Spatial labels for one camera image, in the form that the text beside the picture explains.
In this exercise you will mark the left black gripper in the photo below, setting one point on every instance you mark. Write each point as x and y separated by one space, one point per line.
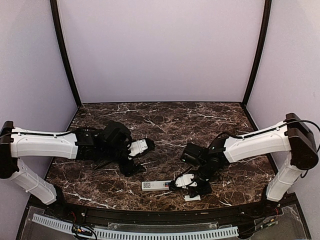
131 169

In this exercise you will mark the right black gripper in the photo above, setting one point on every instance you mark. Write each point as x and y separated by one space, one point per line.
206 189

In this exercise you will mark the white battery cover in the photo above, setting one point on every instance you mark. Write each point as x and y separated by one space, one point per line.
187 198

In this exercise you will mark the white remote control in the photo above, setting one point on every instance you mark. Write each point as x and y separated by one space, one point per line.
150 186

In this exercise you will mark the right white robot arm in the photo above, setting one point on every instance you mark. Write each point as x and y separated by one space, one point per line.
291 135

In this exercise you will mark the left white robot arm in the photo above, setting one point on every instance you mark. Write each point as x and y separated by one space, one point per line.
113 143

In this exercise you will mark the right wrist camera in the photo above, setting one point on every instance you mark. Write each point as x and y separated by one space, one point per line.
183 182

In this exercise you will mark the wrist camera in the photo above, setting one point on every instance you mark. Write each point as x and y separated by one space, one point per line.
141 147
183 182

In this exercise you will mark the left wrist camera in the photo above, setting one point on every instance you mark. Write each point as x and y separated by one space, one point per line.
141 147

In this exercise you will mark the white slotted cable duct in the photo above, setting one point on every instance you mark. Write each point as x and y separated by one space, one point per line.
136 232

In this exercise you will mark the black front rail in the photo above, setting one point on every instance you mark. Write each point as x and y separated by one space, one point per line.
244 214

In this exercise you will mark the left black frame post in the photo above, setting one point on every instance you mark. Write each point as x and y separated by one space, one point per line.
63 51

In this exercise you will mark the black frame post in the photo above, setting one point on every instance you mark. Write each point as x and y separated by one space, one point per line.
258 53
63 51

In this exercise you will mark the right black frame post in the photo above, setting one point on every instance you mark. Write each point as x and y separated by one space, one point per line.
258 53

